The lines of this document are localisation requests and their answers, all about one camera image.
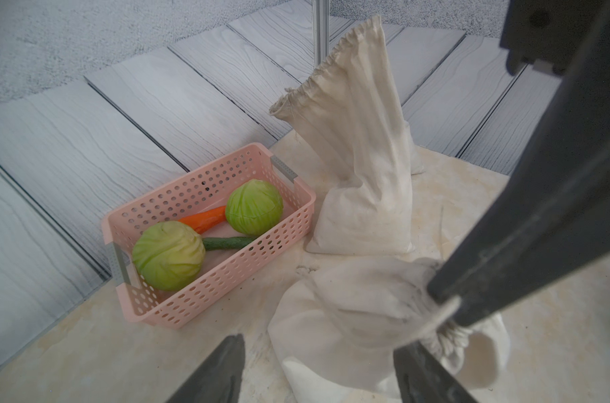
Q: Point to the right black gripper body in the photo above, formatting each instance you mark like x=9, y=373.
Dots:
x=546, y=33

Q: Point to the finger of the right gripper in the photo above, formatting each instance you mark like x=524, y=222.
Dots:
x=554, y=214

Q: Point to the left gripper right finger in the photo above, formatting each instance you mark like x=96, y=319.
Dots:
x=422, y=379

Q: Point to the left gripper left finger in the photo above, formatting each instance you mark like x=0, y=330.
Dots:
x=219, y=377

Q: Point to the beige cloth bag front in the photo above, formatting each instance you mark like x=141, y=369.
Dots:
x=336, y=329

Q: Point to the beige cloth bag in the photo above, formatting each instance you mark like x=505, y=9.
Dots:
x=350, y=114
x=336, y=329

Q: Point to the left green cabbage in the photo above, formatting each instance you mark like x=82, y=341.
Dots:
x=169, y=256

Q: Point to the green cabbage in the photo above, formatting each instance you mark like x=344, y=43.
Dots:
x=169, y=256
x=254, y=208

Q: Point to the green cucumber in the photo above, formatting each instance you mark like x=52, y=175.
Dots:
x=230, y=243

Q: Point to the orange carrot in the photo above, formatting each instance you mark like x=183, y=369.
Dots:
x=204, y=221

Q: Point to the right green cabbage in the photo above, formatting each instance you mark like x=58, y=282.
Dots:
x=254, y=208

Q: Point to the right aluminium frame post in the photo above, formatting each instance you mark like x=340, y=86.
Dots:
x=320, y=10

